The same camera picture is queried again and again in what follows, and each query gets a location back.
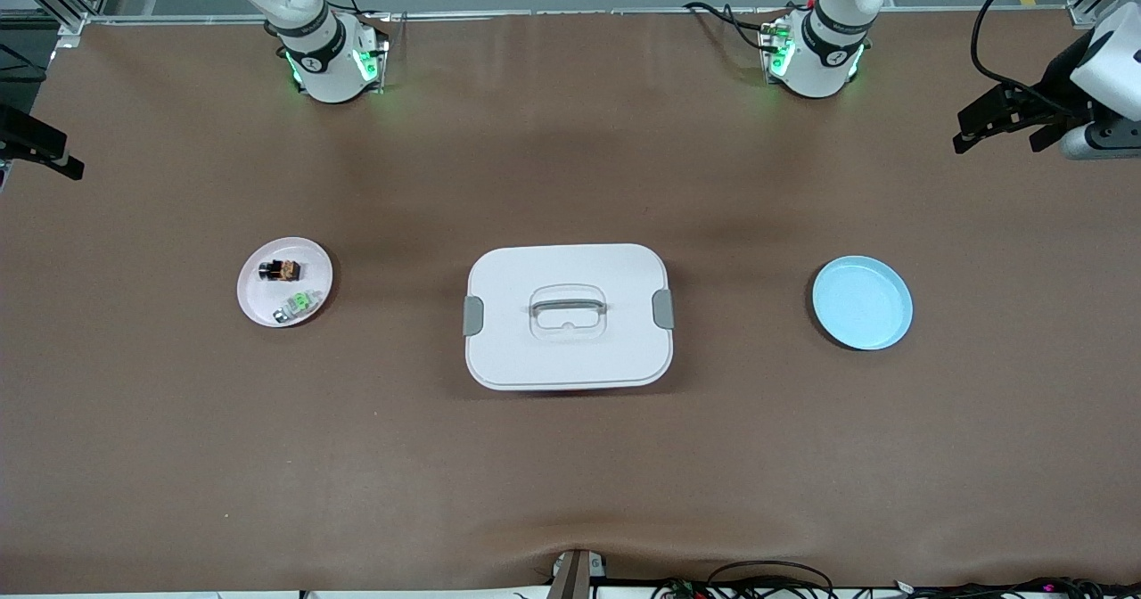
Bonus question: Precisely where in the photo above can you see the light blue round plate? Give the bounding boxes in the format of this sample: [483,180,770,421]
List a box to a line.
[812,256,914,351]

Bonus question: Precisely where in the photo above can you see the pale pink round plate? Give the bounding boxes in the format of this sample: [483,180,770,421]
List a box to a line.
[237,237,334,328]

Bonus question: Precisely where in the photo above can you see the pink box with white lid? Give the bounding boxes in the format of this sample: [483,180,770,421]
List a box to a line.
[463,243,676,392]

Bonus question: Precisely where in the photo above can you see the black left base cables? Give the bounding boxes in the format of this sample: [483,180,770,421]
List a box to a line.
[684,0,790,54]

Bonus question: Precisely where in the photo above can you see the green and clear switch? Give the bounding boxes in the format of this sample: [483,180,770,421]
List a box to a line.
[273,290,324,324]

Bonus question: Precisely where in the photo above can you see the aluminium table edge rail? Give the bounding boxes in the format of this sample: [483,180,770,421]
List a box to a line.
[89,8,990,26]

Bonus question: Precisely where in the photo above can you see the black cable bundle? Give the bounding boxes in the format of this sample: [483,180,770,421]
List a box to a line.
[891,575,1141,599]

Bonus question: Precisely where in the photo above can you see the black looped cable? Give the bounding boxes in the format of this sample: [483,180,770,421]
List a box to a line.
[707,561,836,599]

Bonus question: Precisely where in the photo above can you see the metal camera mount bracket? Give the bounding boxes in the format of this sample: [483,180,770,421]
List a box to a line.
[548,549,609,599]

